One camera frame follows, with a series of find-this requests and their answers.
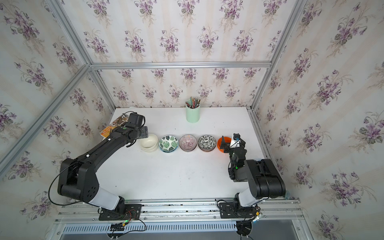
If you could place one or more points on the mint green pencil cup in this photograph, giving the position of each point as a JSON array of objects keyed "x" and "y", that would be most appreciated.
[{"x": 192, "y": 114}]

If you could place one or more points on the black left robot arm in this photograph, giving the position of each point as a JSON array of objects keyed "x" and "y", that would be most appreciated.
[{"x": 78, "y": 179}]

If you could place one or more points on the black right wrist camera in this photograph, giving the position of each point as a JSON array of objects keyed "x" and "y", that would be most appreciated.
[{"x": 237, "y": 141}]

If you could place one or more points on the black white floral bowl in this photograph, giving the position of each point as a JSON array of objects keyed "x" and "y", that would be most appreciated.
[{"x": 207, "y": 143}]

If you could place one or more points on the yellow illustrated children's book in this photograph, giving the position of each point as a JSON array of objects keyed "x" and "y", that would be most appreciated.
[{"x": 105, "y": 132}]

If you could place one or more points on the cream white bowl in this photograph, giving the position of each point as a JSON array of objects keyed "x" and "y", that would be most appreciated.
[{"x": 150, "y": 143}]

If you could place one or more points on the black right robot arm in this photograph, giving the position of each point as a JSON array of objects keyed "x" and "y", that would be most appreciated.
[{"x": 263, "y": 178}]

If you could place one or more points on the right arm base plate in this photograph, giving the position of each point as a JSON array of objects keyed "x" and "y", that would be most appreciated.
[{"x": 235, "y": 211}]

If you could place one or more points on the coloured pencils bundle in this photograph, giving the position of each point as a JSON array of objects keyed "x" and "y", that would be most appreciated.
[{"x": 193, "y": 103}]

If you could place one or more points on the green leaf pattern bowl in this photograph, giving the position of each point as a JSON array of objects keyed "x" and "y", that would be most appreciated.
[{"x": 168, "y": 143}]

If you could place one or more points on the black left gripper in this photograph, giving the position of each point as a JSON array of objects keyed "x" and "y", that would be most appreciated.
[{"x": 145, "y": 130}]

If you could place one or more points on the orange plastic bowl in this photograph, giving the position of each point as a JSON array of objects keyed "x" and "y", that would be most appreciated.
[{"x": 219, "y": 146}]

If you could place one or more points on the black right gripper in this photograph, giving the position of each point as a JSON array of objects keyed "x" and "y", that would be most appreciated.
[{"x": 226, "y": 145}]

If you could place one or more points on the purple striped bowl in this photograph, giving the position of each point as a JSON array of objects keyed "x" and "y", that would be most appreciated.
[{"x": 188, "y": 143}]

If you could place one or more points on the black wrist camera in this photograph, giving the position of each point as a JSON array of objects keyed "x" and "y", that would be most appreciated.
[
  {"x": 237, "y": 141},
  {"x": 136, "y": 120}
]

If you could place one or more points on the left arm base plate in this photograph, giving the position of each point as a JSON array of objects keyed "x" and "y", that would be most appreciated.
[{"x": 128, "y": 212}]

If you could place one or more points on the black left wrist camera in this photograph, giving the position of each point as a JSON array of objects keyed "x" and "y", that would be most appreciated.
[{"x": 136, "y": 120}]

